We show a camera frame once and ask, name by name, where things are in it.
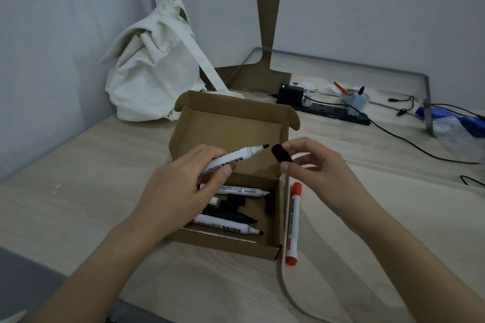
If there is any person's left hand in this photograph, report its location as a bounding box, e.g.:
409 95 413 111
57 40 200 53
127 144 236 239

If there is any person's right hand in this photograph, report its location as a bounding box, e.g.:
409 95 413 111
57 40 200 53
280 137 382 233

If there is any person's left forearm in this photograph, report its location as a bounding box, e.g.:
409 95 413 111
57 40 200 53
23 216 174 323

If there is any person's right forearm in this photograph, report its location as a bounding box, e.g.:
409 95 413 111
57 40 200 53
343 203 485 323

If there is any black marker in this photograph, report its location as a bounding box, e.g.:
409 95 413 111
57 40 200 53
201 206 258 224

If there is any red capped white marker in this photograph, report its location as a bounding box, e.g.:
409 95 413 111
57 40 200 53
285 182 303 266

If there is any brown cardboard box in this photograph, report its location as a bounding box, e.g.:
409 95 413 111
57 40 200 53
167 90 301 261

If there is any black power strip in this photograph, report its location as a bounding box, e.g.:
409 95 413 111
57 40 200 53
293 101 371 126

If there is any black power adapter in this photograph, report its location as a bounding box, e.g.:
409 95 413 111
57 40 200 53
276 84 305 105

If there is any white power adapter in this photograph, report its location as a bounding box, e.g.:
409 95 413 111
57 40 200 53
302 82 320 107

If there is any grey-blue pen holder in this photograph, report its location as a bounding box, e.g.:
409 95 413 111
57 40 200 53
340 91 370 117

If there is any beige wood-grain desk mat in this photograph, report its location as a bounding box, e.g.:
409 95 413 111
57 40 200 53
280 159 485 323

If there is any white canvas bag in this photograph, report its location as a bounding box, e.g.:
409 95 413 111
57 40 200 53
102 0 245 123

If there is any clear plastic bag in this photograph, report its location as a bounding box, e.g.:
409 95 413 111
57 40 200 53
432 116 485 162

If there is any blue plastic bag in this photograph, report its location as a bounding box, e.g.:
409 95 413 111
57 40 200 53
415 105 485 139

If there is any long black power cable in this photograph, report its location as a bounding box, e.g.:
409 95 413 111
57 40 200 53
303 95 480 165

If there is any short black cable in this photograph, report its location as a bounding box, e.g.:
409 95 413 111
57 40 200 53
388 95 416 117

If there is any grey metal frame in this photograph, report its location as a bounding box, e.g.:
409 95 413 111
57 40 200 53
242 46 435 139

